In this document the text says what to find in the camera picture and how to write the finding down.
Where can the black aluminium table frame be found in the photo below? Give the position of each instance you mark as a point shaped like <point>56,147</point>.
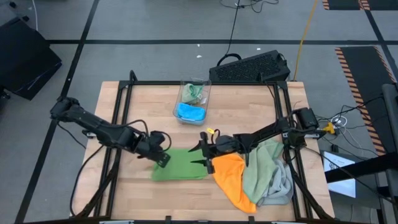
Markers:
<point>149,83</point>

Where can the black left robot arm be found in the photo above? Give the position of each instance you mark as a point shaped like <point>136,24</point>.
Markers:
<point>93,126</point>

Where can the sage green microfiber towel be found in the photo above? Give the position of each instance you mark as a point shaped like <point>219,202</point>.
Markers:
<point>191,93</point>
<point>261,168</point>

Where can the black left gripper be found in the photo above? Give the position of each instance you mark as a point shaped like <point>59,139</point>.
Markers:
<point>149,146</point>

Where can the large black case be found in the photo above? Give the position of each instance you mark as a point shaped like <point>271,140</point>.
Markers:
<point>25,59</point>

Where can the grey microfiber towel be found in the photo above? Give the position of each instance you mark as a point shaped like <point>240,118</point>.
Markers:
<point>280,186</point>

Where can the yellow tag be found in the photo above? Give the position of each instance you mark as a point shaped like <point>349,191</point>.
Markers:
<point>210,130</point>

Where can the white printed sheet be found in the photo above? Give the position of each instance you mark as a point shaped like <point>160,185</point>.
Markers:
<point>339,174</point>

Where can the orange microfiber towel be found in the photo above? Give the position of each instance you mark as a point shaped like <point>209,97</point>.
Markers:
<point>233,180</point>

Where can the black beam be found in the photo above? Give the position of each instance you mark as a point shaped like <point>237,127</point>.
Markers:
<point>357,169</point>

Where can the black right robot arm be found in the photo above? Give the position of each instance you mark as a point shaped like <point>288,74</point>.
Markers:
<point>270,133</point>

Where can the bright green microfiber towel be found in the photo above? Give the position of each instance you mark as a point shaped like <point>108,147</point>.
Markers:
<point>180,166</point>

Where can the clear plastic bin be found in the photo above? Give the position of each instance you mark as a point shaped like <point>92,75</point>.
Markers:
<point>207,93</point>

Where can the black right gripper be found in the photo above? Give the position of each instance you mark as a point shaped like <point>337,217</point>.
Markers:
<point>224,146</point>

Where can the black hazard-striped floor mat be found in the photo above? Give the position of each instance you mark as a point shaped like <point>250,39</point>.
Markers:
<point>342,3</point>
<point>363,77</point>

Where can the grey post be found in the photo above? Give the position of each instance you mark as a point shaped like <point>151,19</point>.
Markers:
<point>391,124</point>

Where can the blue microfiber towel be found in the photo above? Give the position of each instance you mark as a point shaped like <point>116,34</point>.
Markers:
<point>191,112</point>

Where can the yellow plug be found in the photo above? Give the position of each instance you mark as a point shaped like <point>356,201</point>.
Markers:
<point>329,127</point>

